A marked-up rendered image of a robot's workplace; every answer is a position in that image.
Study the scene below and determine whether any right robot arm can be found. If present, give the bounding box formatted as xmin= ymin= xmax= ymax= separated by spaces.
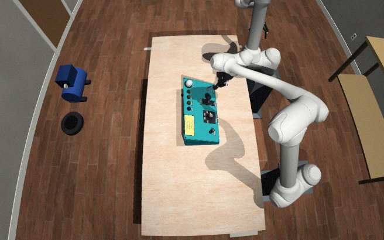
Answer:
xmin=235 ymin=0 xmax=281 ymax=78

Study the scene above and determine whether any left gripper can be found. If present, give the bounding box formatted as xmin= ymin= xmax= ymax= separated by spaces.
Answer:
xmin=213 ymin=72 xmax=234 ymax=90

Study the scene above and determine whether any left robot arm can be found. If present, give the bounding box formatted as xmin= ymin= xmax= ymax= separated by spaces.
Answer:
xmin=210 ymin=50 xmax=329 ymax=208

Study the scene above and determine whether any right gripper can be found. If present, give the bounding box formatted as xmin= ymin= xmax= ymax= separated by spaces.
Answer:
xmin=263 ymin=22 xmax=269 ymax=39

